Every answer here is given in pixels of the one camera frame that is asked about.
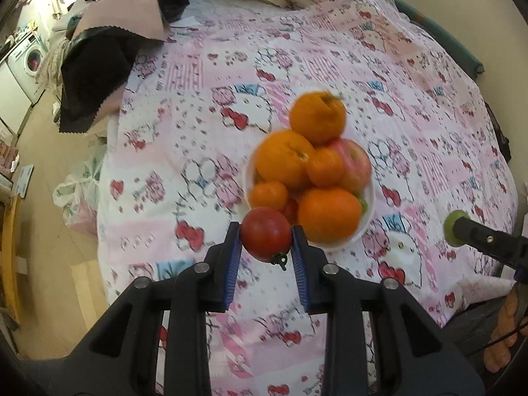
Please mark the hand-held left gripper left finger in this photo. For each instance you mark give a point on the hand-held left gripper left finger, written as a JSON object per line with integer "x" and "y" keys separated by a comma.
{"x": 233, "y": 264}

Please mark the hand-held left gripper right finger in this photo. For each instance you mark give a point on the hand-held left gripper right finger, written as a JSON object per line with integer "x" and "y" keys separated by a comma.
{"x": 300, "y": 264}

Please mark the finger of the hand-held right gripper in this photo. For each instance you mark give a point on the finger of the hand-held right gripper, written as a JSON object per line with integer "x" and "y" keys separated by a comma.
{"x": 491, "y": 241}

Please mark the green tomato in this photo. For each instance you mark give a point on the green tomato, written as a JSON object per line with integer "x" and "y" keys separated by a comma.
{"x": 451, "y": 231}

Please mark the red tomato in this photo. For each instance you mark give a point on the red tomato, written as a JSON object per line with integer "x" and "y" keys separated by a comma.
{"x": 291, "y": 211}
{"x": 266, "y": 235}

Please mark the round orange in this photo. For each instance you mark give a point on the round orange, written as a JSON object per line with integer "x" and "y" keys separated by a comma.
{"x": 284, "y": 161}
{"x": 330, "y": 216}

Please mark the pink strawberry-print plate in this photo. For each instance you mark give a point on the pink strawberry-print plate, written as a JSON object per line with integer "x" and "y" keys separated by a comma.
{"x": 359, "y": 231}

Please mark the small mandarin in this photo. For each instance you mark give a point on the small mandarin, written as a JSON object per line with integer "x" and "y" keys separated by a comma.
{"x": 268, "y": 196}
{"x": 326, "y": 167}

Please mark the red apple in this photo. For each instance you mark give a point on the red apple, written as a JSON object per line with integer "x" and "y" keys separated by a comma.
{"x": 357, "y": 169}

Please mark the large bumpy orange with stem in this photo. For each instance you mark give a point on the large bumpy orange with stem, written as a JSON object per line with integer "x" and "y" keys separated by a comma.
{"x": 317, "y": 119}

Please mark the person's right hand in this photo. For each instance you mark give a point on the person's right hand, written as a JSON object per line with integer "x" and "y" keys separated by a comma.
{"x": 505, "y": 338}

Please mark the dark cloth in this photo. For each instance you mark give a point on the dark cloth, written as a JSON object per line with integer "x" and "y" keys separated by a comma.
{"x": 501, "y": 136}

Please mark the pink cartoon-print blanket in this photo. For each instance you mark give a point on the pink cartoon-print blanket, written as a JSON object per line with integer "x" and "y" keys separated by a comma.
{"x": 185, "y": 111}

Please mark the white plastic bag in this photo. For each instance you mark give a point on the white plastic bag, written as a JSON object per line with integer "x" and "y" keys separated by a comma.
{"x": 78, "y": 198}

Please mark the blue flat box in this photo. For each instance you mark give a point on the blue flat box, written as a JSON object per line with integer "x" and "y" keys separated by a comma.
{"x": 24, "y": 179}

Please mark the white paper sheet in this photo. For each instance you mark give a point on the white paper sheet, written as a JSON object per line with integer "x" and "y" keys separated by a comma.
{"x": 185, "y": 21}

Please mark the pink and black fabric sheet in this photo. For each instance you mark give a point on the pink and black fabric sheet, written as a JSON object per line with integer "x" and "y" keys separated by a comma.
{"x": 123, "y": 16}

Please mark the beige hanging cloth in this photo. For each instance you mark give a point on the beige hanging cloth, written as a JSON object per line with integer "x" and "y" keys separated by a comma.
{"x": 51, "y": 62}

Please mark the white base cabinets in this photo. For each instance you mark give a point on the white base cabinets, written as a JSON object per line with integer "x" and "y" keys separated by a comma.
{"x": 10, "y": 99}

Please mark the white washing machine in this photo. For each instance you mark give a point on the white washing machine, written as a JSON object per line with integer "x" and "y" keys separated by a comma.
{"x": 29, "y": 62}

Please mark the teal bed frame edge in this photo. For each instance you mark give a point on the teal bed frame edge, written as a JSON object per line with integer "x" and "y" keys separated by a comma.
{"x": 445, "y": 37}

